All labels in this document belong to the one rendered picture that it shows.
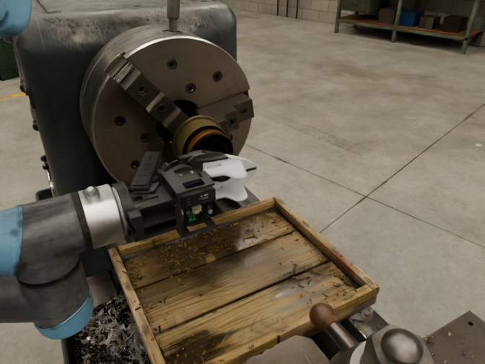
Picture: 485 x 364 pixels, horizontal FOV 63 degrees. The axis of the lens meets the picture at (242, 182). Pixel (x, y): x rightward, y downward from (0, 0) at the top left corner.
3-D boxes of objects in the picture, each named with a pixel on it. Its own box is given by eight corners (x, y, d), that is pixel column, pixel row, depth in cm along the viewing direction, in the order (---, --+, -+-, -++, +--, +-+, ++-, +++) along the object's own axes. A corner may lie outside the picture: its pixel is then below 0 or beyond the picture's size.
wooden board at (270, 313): (112, 265, 73) (107, 248, 71) (276, 210, 87) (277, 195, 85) (167, 410, 50) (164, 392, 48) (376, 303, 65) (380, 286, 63)
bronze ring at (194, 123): (164, 114, 66) (184, 134, 59) (214, 105, 70) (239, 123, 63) (168, 163, 71) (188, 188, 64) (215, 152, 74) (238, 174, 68)
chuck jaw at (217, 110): (186, 102, 76) (240, 83, 80) (192, 125, 79) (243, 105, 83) (211, 121, 68) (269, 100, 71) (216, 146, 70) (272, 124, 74)
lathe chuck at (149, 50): (90, 188, 81) (73, 25, 66) (227, 167, 96) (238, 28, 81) (99, 211, 74) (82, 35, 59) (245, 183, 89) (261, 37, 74)
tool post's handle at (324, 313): (302, 320, 31) (304, 302, 29) (322, 310, 31) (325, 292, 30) (341, 366, 27) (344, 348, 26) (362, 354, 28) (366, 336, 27)
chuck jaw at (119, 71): (154, 118, 74) (105, 75, 66) (172, 99, 74) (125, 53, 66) (175, 141, 66) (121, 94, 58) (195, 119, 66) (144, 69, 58)
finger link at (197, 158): (229, 177, 59) (174, 192, 55) (224, 172, 60) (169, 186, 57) (229, 149, 56) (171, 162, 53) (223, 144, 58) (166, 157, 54)
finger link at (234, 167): (271, 180, 58) (214, 198, 54) (251, 163, 62) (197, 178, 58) (273, 162, 56) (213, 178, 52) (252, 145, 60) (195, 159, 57)
